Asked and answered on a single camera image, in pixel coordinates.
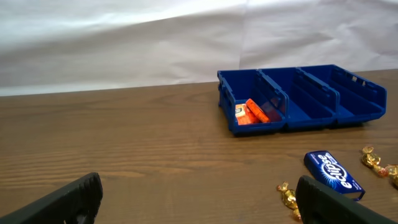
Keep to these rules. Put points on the blue candy pack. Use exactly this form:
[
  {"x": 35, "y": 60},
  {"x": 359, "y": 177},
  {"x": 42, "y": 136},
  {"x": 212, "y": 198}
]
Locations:
[{"x": 329, "y": 171}]

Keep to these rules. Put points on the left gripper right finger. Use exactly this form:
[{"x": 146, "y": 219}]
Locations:
[{"x": 326, "y": 208}]

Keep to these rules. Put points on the gold wrapped candy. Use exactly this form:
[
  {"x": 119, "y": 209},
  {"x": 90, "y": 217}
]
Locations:
[
  {"x": 289, "y": 197},
  {"x": 370, "y": 159},
  {"x": 393, "y": 172}
]

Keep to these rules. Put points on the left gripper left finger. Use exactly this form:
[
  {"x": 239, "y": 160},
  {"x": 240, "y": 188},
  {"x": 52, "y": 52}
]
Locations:
[{"x": 62, "y": 205}]

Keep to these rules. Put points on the blue tray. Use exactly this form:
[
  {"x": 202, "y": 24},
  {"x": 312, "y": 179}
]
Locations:
[{"x": 311, "y": 102}]

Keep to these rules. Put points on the orange candy box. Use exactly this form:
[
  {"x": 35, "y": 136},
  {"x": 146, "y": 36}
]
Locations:
[
  {"x": 258, "y": 110},
  {"x": 245, "y": 120}
]

